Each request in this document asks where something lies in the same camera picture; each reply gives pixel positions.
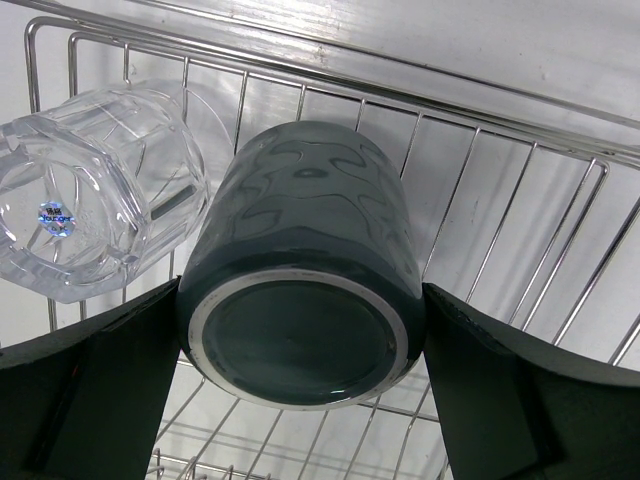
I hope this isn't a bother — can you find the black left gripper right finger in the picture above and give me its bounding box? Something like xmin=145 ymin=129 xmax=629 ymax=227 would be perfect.
xmin=423 ymin=284 xmax=639 ymax=479

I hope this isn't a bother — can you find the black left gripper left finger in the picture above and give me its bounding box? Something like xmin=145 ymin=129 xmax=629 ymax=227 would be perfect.
xmin=1 ymin=280 xmax=180 ymax=479

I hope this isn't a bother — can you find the clear faceted glass tumbler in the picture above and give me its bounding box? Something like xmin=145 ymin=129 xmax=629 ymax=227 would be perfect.
xmin=1 ymin=80 xmax=210 ymax=303

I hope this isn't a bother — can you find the dark green ceramic mug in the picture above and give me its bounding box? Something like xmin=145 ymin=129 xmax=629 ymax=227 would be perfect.
xmin=176 ymin=120 xmax=425 ymax=410

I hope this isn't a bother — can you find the wire dish rack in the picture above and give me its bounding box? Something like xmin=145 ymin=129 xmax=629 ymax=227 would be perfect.
xmin=24 ymin=1 xmax=639 ymax=479

